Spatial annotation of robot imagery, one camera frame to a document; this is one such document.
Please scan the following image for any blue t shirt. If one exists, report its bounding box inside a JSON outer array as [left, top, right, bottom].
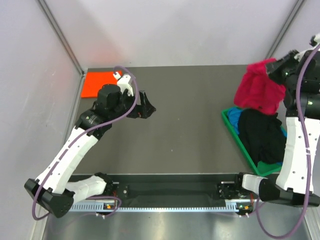
[[227, 107, 243, 135]]

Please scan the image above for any aluminium frame post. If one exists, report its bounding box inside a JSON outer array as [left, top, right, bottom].
[[35, 0, 85, 77], [264, 0, 306, 59]]

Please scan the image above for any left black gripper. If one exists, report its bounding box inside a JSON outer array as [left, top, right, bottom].
[[109, 89, 156, 121]]

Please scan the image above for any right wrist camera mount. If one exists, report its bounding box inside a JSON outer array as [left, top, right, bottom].
[[309, 33, 320, 47]]

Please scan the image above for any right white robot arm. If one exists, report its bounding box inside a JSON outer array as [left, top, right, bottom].
[[233, 45, 320, 208]]

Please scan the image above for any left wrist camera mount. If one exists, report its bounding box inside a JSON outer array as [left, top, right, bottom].
[[113, 71, 134, 97]]

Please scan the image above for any left aluminium frame post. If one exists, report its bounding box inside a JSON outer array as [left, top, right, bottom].
[[35, 0, 85, 77]]

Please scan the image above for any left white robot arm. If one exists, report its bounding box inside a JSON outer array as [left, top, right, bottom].
[[24, 84, 156, 218]]

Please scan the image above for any red t shirt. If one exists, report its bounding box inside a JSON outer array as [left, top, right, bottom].
[[233, 58, 286, 115]]

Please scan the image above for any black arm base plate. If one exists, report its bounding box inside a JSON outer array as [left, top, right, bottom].
[[69, 173, 251, 207]]

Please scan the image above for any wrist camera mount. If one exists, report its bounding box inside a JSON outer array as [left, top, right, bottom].
[[113, 71, 134, 97], [309, 33, 320, 47]]

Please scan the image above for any green plastic tray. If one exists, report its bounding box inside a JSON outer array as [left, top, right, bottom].
[[221, 108, 282, 177]]

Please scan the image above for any black t shirt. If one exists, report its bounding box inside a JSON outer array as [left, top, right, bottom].
[[238, 109, 287, 166]]

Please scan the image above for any folded orange t shirt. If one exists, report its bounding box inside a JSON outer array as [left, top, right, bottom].
[[80, 71, 117, 98]]

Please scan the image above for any slotted grey cable duct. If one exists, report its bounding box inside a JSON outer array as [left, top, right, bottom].
[[68, 201, 253, 213]]

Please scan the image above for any right aluminium frame post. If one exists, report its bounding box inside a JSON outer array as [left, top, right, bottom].
[[264, 0, 306, 59]]

